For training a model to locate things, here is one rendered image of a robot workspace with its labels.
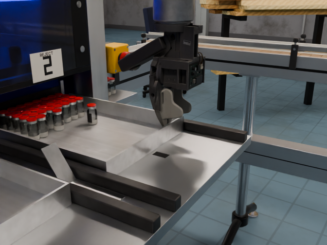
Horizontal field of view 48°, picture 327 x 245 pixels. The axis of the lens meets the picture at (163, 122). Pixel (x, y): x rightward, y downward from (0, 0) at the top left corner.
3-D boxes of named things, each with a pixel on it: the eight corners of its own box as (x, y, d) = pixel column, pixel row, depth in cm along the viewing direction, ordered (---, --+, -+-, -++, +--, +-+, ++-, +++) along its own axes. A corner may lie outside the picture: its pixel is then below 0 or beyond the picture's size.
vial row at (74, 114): (19, 138, 76) (16, 117, 74) (80, 113, 90) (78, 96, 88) (26, 140, 75) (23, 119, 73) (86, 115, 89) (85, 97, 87)
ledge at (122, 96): (72, 102, 106) (72, 96, 105) (101, 92, 117) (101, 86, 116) (110, 110, 99) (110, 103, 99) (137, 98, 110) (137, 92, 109)
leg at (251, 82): (227, 226, 179) (238, 72, 152) (234, 217, 186) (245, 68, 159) (245, 232, 174) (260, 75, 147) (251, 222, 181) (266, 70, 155)
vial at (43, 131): (35, 136, 76) (32, 115, 75) (43, 133, 78) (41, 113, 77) (42, 138, 75) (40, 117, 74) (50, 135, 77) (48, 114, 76)
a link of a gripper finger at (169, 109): (179, 138, 70) (180, 92, 67) (153, 132, 73) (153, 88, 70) (186, 133, 73) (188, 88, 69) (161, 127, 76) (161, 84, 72)
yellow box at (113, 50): (93, 71, 100) (91, 44, 98) (109, 66, 106) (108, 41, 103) (115, 74, 97) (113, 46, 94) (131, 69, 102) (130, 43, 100)
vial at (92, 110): (85, 124, 84) (84, 106, 82) (92, 121, 85) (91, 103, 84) (93, 125, 82) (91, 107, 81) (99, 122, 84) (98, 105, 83)
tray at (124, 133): (-20, 138, 76) (-23, 122, 75) (70, 105, 97) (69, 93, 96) (107, 181, 59) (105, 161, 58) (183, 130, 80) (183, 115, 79)
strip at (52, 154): (44, 181, 59) (40, 148, 57) (58, 174, 62) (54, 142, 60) (112, 207, 52) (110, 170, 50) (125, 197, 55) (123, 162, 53)
